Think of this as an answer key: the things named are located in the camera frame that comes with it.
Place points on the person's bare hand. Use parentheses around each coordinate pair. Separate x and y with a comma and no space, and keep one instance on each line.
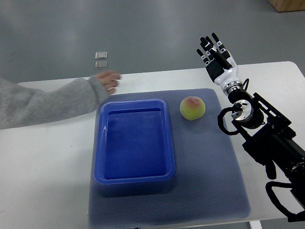
(109,80)

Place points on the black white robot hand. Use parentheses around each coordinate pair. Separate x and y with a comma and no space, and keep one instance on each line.
(219,63)

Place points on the green red peach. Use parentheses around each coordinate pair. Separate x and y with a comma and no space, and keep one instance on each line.
(192,108)

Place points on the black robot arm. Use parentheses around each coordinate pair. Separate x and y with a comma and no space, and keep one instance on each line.
(268,140)

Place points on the grey sweater forearm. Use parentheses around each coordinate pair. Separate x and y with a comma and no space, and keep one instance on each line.
(21,106)

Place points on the lower metal floor plate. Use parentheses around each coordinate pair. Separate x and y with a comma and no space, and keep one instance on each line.
(101,65)

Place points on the metal floor plate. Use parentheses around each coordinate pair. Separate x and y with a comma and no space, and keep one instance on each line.
(101,55)
(101,65)

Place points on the upper metal floor plate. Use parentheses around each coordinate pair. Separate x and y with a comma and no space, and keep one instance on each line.
(101,55)

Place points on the blue plastic tray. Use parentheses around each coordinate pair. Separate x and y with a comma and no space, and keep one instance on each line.
(134,143)

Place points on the wooden box corner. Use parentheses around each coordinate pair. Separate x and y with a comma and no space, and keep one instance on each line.
(288,5)

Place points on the blue grey mesh mat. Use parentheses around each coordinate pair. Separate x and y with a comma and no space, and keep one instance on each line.
(207,183)

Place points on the white table leg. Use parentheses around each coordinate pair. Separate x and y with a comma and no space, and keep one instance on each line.
(255,224)

